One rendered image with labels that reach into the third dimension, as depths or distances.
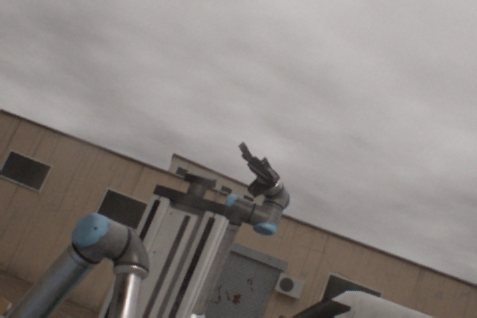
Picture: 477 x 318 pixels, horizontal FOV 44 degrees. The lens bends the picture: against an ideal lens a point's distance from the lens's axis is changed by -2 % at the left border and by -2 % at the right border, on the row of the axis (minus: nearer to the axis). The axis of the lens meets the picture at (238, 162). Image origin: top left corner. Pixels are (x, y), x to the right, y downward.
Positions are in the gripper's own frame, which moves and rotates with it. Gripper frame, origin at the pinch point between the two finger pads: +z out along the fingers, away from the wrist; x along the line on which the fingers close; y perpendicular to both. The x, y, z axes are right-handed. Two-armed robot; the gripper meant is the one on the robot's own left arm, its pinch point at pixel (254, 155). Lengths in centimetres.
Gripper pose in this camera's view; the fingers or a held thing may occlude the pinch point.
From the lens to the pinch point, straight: 225.5
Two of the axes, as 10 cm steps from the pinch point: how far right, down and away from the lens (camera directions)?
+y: 7.1, -6.8, 1.8
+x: 6.0, 4.7, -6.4
